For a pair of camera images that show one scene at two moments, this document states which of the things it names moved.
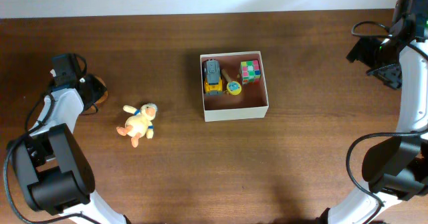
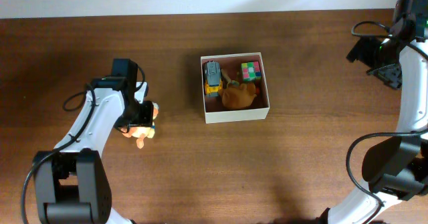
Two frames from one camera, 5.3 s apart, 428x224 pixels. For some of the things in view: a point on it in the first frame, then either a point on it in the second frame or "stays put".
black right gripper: [364, 49] stays put
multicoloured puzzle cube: [250, 72] stays put
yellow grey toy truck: [213, 82] stays put
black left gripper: [99, 87] to [147, 117]
